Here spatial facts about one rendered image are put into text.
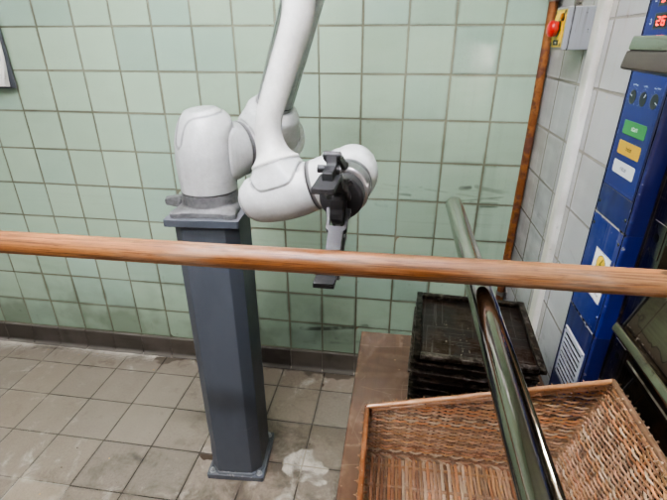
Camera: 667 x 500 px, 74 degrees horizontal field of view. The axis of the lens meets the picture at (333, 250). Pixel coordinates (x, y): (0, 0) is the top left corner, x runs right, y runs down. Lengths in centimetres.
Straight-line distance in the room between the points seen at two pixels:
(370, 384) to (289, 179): 65
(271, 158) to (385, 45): 88
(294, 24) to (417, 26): 81
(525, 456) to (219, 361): 121
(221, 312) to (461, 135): 103
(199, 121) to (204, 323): 59
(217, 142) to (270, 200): 35
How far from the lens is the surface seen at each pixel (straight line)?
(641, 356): 92
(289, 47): 92
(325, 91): 171
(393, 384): 128
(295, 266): 52
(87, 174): 218
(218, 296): 133
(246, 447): 171
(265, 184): 89
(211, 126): 120
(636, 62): 79
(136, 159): 203
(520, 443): 37
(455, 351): 109
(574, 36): 139
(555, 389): 99
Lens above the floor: 143
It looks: 25 degrees down
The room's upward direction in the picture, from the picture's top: straight up
